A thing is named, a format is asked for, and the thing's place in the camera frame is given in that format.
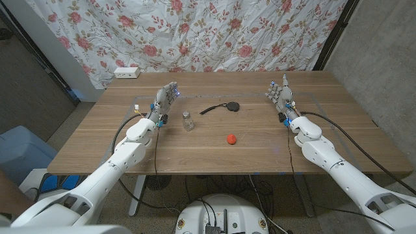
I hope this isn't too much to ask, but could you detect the white robot torso base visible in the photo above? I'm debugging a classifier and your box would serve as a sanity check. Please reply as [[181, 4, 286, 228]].
[[174, 194, 270, 234]]

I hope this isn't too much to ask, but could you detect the white floor platform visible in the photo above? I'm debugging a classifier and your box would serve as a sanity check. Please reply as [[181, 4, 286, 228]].
[[18, 168, 111, 225]]

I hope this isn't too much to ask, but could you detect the clear glass salt shaker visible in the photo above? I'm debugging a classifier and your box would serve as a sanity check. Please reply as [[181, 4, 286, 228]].
[[181, 110, 195, 132]]

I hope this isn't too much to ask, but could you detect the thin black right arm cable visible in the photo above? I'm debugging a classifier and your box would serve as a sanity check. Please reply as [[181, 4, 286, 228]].
[[285, 125, 298, 178]]

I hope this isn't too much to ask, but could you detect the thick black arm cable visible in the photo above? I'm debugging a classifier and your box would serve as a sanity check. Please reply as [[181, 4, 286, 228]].
[[111, 112, 181, 212], [299, 110, 416, 196]]

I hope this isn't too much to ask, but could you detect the grey tape outline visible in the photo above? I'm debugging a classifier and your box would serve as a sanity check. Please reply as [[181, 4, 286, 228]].
[[97, 92, 361, 173]]

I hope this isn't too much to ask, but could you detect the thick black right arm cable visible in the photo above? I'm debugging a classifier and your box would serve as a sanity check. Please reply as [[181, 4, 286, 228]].
[[299, 110, 416, 196]]

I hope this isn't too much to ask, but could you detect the white floor cable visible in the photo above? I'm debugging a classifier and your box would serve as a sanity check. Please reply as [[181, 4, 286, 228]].
[[248, 175, 289, 234]]

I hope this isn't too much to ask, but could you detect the blue and black pad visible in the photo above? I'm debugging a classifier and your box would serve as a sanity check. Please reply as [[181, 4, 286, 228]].
[[40, 174, 81, 193]]

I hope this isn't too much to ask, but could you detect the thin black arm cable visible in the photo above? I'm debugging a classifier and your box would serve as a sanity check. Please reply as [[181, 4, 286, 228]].
[[153, 125, 163, 179], [285, 125, 298, 178]]

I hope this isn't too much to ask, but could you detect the white table leg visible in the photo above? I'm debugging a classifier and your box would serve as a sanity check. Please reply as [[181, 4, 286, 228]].
[[128, 175, 147, 217]]

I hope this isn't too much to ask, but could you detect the blue plastic bin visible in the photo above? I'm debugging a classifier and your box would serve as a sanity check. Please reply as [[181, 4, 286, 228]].
[[0, 125, 59, 186]]

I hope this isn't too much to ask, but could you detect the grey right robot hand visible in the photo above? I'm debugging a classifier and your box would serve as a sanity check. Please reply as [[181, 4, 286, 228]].
[[265, 73, 300, 122]]

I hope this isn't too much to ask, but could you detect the white power strip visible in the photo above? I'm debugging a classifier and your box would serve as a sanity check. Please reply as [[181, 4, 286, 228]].
[[113, 66, 141, 79]]

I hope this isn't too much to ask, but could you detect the floral print curtain backdrop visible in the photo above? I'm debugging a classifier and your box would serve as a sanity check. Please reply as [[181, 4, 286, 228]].
[[25, 0, 348, 89]]

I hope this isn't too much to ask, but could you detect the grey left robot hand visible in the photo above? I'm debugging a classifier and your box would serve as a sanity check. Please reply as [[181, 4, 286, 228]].
[[146, 81, 179, 122]]

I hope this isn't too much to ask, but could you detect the person's bare leg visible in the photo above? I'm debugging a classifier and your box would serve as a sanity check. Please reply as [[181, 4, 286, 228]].
[[0, 170, 35, 217]]

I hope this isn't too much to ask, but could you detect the black backdrop stand pole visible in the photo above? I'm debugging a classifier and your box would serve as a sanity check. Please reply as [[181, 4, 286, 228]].
[[312, 0, 360, 72]]

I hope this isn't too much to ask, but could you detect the black wall frame strip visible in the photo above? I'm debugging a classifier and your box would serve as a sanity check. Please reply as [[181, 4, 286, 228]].
[[0, 6, 81, 107]]

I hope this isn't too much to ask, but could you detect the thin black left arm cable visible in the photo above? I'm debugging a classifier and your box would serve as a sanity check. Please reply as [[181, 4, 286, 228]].
[[153, 125, 163, 179]]

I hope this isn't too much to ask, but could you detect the grey table leg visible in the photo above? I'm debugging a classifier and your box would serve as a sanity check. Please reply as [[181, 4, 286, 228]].
[[294, 174, 316, 218]]

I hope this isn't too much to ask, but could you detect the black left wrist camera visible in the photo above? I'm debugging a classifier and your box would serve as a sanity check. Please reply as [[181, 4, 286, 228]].
[[155, 114, 169, 128]]

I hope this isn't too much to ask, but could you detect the black floor cable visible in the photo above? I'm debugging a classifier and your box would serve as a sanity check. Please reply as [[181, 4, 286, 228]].
[[311, 203, 397, 232]]

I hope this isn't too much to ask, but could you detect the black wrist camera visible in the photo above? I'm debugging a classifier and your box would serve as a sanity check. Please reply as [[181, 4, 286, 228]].
[[155, 114, 169, 128], [278, 112, 291, 127]]

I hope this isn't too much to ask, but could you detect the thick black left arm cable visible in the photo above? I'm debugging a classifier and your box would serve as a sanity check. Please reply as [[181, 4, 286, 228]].
[[111, 112, 181, 212]]

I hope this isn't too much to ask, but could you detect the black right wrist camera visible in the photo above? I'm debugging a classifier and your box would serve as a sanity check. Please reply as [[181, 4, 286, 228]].
[[278, 112, 291, 127]]

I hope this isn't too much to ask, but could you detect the black round floor fan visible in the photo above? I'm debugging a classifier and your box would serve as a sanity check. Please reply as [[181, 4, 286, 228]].
[[145, 175, 172, 191]]

